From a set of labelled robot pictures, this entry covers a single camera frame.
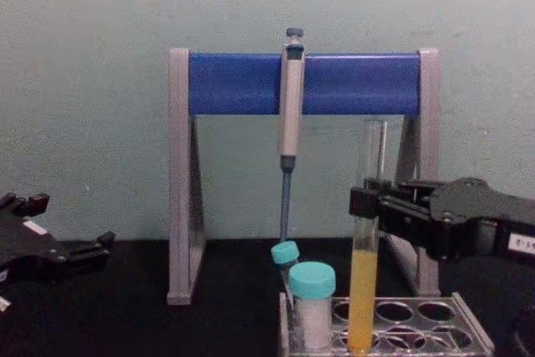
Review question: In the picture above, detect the clear plastic tube rack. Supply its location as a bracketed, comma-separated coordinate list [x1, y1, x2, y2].
[278, 291, 496, 357]

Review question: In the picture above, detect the grey stand with blue bar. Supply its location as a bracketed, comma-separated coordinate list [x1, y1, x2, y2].
[166, 48, 442, 306]

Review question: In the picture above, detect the glass tube with yellow liquid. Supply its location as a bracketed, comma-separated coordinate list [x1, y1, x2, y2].
[348, 118, 382, 354]

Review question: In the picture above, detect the grey pipette with blue tip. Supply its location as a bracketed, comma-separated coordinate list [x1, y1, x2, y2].
[277, 27, 307, 246]

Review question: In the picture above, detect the large teal capped white tube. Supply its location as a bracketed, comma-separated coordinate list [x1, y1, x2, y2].
[288, 261, 337, 350]

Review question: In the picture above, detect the small teal capped tube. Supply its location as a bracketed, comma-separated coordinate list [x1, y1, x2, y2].
[270, 240, 302, 288]

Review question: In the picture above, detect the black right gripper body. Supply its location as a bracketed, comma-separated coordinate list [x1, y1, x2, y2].
[428, 176, 535, 264]

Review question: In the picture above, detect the black table cloth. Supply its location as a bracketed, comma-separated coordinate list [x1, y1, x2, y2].
[0, 237, 535, 357]

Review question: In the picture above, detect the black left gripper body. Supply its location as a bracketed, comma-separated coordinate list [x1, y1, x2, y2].
[0, 205, 71, 288]

